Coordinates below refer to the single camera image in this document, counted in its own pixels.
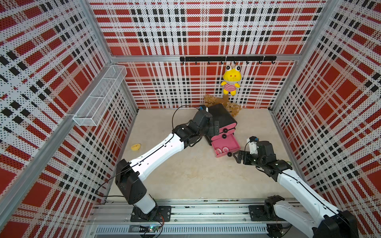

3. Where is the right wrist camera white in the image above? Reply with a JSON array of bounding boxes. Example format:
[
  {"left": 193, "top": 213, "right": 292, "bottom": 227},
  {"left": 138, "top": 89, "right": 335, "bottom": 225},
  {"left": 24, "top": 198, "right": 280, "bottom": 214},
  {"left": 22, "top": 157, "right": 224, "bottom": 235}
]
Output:
[{"left": 248, "top": 136, "right": 259, "bottom": 155}]

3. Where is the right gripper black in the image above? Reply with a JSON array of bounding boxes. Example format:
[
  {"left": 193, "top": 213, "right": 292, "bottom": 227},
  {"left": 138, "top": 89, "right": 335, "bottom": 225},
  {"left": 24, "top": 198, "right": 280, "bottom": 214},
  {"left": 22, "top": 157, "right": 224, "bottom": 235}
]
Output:
[{"left": 233, "top": 149, "right": 266, "bottom": 168}]

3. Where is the white wire mesh basket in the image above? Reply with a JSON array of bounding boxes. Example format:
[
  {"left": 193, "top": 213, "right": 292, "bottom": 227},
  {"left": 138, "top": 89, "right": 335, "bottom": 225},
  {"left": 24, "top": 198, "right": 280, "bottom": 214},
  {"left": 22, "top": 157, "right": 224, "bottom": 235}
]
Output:
[{"left": 73, "top": 65, "right": 127, "bottom": 127}]

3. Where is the black hook rail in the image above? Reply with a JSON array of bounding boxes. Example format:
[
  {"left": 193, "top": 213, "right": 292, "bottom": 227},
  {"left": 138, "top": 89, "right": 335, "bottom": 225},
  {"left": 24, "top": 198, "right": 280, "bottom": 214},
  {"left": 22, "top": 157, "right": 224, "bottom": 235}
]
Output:
[{"left": 180, "top": 56, "right": 277, "bottom": 63}]

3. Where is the yellow frog plush toy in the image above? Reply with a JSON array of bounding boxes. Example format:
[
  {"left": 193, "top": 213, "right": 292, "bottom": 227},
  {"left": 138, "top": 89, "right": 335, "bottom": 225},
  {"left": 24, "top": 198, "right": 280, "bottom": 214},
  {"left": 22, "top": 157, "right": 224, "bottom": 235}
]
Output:
[{"left": 221, "top": 65, "right": 242, "bottom": 96}]

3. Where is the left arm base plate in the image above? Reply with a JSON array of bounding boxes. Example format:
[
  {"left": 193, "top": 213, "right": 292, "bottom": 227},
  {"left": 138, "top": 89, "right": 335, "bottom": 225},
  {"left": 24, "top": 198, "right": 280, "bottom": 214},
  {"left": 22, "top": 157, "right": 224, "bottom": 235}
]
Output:
[{"left": 130, "top": 206, "right": 172, "bottom": 222}]

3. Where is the small yellow foam piece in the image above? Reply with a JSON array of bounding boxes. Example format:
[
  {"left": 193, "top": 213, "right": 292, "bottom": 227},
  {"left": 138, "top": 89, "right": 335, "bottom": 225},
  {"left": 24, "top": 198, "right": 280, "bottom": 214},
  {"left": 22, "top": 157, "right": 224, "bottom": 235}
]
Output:
[{"left": 131, "top": 143, "right": 141, "bottom": 151}]

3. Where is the pink drawer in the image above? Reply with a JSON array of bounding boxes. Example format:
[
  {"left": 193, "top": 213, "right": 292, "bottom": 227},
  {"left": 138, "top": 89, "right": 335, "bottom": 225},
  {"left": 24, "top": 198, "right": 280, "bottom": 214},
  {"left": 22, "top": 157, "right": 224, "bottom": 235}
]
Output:
[
  {"left": 208, "top": 124, "right": 237, "bottom": 141},
  {"left": 211, "top": 134, "right": 241, "bottom": 158}
]

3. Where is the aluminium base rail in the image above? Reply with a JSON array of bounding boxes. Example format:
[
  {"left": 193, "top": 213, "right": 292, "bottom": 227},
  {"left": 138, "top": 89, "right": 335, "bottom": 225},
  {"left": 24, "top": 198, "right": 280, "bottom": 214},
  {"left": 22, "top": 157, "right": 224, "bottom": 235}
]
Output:
[{"left": 86, "top": 198, "right": 328, "bottom": 236}]

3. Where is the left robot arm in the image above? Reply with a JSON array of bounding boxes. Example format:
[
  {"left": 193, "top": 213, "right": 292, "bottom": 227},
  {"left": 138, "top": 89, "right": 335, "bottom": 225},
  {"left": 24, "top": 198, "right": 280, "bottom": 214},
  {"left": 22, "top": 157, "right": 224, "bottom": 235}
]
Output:
[{"left": 115, "top": 109, "right": 220, "bottom": 216}]

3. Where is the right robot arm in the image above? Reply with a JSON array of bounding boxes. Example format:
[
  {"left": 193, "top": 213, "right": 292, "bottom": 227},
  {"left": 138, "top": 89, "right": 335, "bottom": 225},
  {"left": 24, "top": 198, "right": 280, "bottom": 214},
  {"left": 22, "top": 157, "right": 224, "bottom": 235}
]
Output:
[{"left": 232, "top": 137, "right": 359, "bottom": 238}]

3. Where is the black drawer cabinet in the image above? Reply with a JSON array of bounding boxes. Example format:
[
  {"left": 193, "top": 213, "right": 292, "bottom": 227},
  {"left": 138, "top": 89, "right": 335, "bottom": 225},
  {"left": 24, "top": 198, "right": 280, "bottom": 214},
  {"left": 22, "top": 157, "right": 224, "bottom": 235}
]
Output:
[{"left": 205, "top": 104, "right": 237, "bottom": 146}]

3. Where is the brown teddy bear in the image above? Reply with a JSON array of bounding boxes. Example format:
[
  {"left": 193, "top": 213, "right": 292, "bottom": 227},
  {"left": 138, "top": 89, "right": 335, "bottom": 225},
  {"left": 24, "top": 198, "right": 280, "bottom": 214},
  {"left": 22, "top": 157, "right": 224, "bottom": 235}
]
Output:
[{"left": 204, "top": 94, "right": 242, "bottom": 118}]

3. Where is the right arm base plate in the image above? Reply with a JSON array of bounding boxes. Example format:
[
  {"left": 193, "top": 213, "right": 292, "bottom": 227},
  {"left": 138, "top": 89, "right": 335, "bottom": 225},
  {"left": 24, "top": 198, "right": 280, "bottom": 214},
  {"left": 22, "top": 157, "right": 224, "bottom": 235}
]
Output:
[{"left": 248, "top": 205, "right": 271, "bottom": 222}]

